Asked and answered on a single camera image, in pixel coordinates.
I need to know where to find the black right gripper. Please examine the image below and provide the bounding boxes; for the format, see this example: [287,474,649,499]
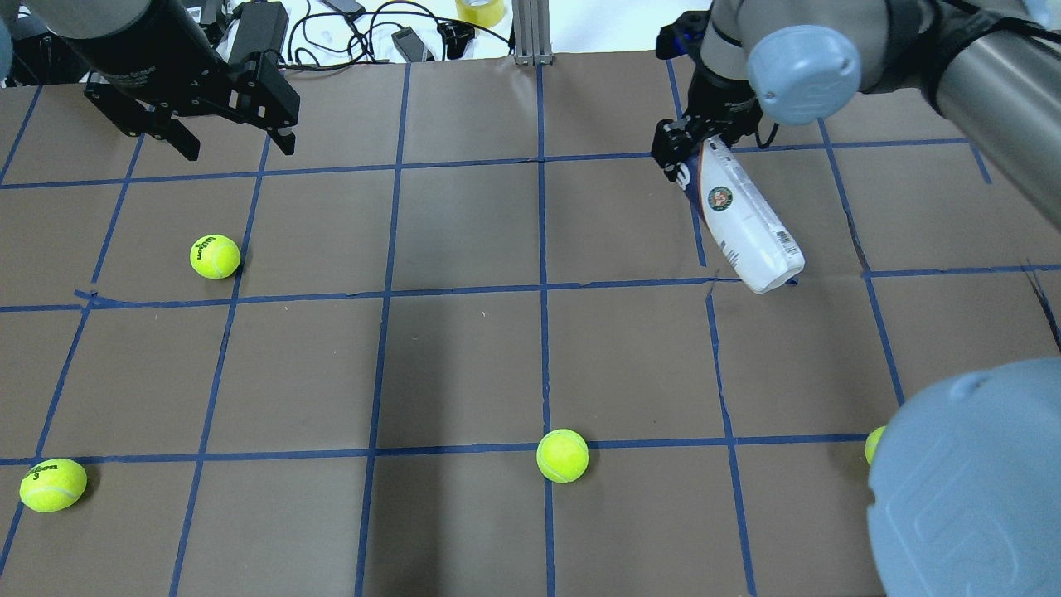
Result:
[651,63,763,182]

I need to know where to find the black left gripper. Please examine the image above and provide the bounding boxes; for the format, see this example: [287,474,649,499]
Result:
[68,1,300,162]

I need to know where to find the white tennis ball can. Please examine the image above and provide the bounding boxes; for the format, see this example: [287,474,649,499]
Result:
[676,135,806,294]

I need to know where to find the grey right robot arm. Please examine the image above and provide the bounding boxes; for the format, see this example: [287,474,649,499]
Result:
[651,1,1060,596]

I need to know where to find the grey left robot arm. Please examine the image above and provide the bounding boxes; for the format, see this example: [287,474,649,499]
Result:
[27,1,300,160]

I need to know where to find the yellow tennis ball upper left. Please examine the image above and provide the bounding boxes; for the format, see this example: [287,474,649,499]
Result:
[189,234,242,279]

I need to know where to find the yellow tennis ball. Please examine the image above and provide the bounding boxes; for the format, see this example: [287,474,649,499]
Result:
[535,431,589,482]
[189,234,242,279]
[864,425,886,466]
[19,458,89,513]

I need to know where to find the yellow tennis ball centre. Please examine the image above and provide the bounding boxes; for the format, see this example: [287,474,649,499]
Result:
[535,431,589,482]

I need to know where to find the yellow tennis ball right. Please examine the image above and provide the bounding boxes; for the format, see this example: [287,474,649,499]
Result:
[864,425,886,466]

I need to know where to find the yellow tennis ball lower left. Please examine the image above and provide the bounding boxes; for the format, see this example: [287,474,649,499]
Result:
[19,458,89,513]

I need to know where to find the yellow tape roll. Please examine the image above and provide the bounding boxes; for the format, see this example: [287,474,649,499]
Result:
[454,0,506,29]

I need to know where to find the aluminium frame post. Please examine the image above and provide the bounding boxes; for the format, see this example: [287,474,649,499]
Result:
[511,0,554,66]

